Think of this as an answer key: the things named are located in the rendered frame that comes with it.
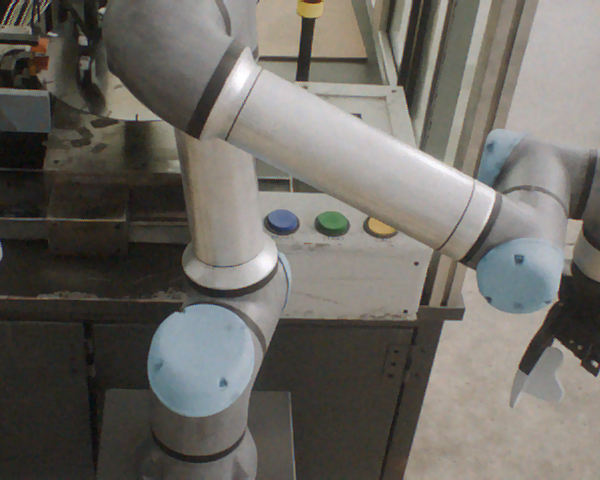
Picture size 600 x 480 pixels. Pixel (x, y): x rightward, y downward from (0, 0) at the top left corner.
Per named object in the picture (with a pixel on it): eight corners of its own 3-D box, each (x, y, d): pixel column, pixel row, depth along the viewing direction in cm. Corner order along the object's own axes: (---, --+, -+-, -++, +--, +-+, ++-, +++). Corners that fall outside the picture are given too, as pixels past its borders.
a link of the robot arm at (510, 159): (480, 171, 100) (594, 198, 99) (493, 109, 109) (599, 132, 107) (464, 233, 106) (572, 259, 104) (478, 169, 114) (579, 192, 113)
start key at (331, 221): (344, 221, 149) (345, 210, 147) (346, 240, 146) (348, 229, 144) (316, 220, 148) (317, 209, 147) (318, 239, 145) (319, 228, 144)
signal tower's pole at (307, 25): (303, 116, 192) (315, 9, 177) (304, 123, 190) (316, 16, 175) (290, 115, 191) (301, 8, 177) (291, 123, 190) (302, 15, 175)
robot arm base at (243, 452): (258, 517, 127) (263, 468, 121) (132, 517, 126) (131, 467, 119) (255, 418, 139) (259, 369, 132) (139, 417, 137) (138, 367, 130)
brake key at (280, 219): (294, 219, 148) (296, 209, 147) (296, 238, 145) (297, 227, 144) (266, 218, 148) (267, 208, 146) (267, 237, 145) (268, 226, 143)
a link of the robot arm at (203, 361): (132, 441, 122) (130, 364, 113) (172, 359, 132) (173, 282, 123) (231, 468, 120) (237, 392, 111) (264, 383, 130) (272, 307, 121)
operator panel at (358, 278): (407, 270, 163) (423, 196, 153) (416, 322, 155) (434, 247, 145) (226, 266, 160) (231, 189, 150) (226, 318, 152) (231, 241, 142)
